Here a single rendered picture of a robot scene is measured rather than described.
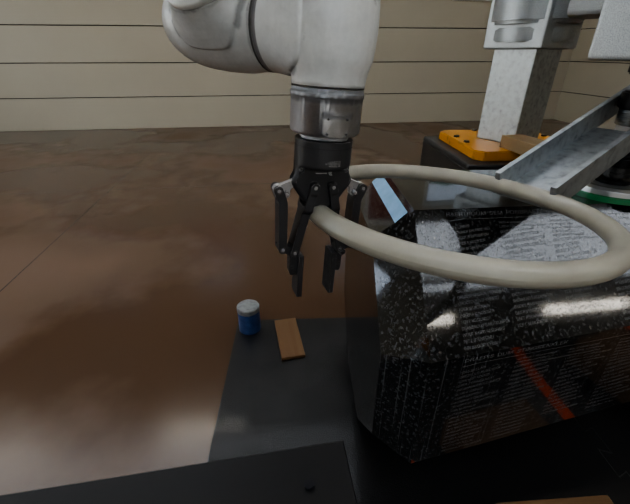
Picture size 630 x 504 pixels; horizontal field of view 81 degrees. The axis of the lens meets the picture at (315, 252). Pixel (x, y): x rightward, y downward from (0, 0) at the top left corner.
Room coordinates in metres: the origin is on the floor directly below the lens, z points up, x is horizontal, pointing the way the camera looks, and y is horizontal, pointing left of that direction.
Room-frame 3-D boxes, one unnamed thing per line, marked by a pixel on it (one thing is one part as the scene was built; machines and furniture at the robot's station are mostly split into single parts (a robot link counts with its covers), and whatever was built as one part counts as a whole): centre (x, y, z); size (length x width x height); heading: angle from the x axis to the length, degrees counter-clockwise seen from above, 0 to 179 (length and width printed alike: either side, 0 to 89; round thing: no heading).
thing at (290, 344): (1.26, 0.12, 0.02); 0.25 x 0.10 x 0.01; 12
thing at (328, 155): (0.49, -0.01, 1.00); 0.08 x 0.07 x 0.09; 108
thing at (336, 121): (0.49, -0.01, 1.07); 0.09 x 0.09 x 0.06
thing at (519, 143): (1.53, -0.86, 0.81); 0.20 x 0.10 x 0.05; 10
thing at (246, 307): (1.34, 0.30, 0.08); 0.10 x 0.10 x 0.13
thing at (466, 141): (1.78, -0.90, 0.76); 0.49 x 0.49 x 0.05; 2
